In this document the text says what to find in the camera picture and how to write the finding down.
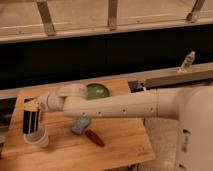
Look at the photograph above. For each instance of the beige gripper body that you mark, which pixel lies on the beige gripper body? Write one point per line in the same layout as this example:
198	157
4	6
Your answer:
46	102

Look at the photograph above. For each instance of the black white striped eraser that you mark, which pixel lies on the black white striped eraser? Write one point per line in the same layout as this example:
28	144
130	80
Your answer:
30	116

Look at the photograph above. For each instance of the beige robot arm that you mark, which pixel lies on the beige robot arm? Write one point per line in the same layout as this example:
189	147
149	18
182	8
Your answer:
191	106

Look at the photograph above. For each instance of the blue sponge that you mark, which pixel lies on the blue sponge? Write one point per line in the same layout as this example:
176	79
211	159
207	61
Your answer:
80	125

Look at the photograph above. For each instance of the wooden board table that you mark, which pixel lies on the wooden board table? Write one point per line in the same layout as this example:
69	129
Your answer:
126	143

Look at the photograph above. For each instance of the green bowl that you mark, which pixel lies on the green bowl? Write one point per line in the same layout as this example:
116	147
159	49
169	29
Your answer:
96	91

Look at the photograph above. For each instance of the dark red oblong object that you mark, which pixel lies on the dark red oblong object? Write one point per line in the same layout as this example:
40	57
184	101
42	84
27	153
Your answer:
94	138

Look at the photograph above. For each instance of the small white figurine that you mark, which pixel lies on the small white figurine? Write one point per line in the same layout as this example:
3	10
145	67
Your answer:
188	61

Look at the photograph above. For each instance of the left metal bracket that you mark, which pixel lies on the left metal bracket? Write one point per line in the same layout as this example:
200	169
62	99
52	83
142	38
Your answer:
44	12

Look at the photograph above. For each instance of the metal bracket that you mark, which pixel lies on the metal bracket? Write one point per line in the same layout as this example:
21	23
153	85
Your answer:
44	12
112	14
193	15

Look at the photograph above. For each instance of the middle metal bracket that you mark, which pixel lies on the middle metal bracket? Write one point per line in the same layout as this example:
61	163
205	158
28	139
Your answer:
112	14

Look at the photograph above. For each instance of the right metal bracket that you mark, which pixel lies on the right metal bracket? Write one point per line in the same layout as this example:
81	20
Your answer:
193	15

